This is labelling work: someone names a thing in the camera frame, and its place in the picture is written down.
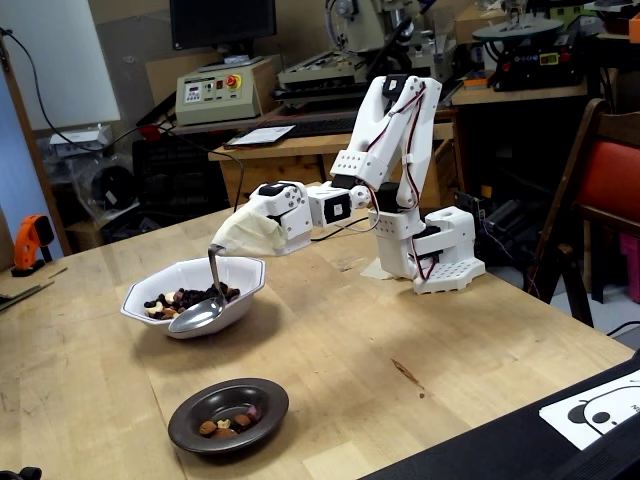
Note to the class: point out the plain cardboard box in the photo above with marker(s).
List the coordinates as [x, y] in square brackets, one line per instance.
[475, 25]

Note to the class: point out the black computer monitor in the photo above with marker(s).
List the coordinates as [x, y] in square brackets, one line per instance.
[222, 22]

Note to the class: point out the beige masking tape wrap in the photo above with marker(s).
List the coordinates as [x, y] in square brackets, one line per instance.
[245, 232]

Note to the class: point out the black controller board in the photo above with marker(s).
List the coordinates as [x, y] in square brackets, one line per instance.
[470, 202]

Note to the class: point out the pink bin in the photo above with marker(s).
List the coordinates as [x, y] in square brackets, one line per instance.
[631, 270]

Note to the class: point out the brown plate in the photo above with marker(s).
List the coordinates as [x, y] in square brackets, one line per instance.
[190, 435]

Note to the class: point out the white octagonal bowl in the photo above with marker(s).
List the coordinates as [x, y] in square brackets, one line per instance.
[240, 315]

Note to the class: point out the thin metal strip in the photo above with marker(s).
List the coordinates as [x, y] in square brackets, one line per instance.
[25, 295]

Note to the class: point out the beige control box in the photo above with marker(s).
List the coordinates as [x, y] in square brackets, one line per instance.
[220, 107]

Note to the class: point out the white printed paper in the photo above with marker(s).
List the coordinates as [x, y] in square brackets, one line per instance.
[262, 136]

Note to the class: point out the nut and fruit mix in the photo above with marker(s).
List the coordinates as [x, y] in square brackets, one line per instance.
[190, 297]

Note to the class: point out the beige tape sheet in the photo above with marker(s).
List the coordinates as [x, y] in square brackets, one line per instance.
[372, 272]

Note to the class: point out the brown wooden post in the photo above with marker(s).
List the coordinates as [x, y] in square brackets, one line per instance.
[30, 145]

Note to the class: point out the black scroll saw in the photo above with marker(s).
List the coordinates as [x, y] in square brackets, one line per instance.
[530, 65]

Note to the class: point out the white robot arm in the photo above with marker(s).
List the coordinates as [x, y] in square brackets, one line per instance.
[375, 120]

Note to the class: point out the white board panel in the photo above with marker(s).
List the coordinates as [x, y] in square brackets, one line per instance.
[60, 60]

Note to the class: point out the black plastic crate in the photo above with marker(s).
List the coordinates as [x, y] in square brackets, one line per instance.
[170, 175]

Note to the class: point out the scooped nut portion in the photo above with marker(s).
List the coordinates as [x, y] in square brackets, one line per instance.
[242, 421]

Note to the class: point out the black keyboard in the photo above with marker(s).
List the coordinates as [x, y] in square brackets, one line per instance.
[315, 127]

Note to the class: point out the clear bag black disc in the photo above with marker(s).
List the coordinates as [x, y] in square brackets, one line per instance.
[112, 187]

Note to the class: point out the beige milling machine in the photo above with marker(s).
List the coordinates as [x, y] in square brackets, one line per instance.
[360, 30]

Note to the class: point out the wooden shelf board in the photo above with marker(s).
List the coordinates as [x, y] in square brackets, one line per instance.
[525, 96]

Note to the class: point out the white panda sticker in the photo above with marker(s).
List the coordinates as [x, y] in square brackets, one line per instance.
[590, 415]

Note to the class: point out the small white box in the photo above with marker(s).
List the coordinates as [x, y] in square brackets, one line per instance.
[80, 140]

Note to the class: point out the black laptop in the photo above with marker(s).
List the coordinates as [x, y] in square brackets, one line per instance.
[500, 450]

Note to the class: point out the wooden chair red cushion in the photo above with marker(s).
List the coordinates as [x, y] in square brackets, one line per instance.
[610, 175]

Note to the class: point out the metal spoon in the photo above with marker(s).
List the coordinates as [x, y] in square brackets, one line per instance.
[195, 317]

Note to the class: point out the wooden workbench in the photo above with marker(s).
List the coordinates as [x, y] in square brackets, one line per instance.
[260, 170]

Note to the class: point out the orange black tool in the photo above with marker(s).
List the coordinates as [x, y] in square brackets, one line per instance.
[30, 235]

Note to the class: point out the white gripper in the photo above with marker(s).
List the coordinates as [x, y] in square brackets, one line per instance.
[294, 216]

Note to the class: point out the small black object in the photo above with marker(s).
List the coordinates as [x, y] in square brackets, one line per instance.
[22, 474]

